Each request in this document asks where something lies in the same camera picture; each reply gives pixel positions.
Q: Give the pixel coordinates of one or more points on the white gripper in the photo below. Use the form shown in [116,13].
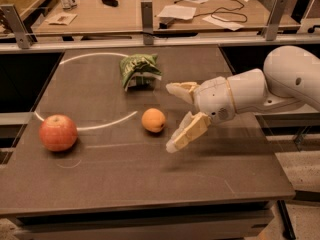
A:
[213,99]

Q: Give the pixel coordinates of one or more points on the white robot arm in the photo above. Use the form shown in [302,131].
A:
[289,79]

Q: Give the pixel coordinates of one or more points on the orange fruit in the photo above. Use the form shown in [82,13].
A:
[153,120]

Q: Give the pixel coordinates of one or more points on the green crumpled chip bag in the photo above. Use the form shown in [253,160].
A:
[138,70]

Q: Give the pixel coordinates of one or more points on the white paper sheet right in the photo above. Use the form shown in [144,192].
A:
[223,23]

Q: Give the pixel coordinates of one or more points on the white paper sheet centre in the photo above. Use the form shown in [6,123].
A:
[177,12]

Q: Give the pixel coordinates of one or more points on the wooden background desk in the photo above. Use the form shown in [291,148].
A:
[93,17]

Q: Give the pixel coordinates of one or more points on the red apple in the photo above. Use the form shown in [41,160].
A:
[58,133]

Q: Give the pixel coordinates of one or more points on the black object on desk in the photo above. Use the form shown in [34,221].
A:
[112,3]

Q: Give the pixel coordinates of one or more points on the small paper packet left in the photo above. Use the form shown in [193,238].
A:
[61,19]

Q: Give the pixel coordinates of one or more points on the middle metal bracket post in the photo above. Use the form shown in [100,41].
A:
[147,22]

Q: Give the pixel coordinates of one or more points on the metal bracket post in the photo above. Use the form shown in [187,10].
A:
[269,32]
[23,39]
[147,22]

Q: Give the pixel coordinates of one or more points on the right metal bracket post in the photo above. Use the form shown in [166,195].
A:
[269,32]

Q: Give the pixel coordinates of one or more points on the left metal bracket post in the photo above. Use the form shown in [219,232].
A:
[23,39]

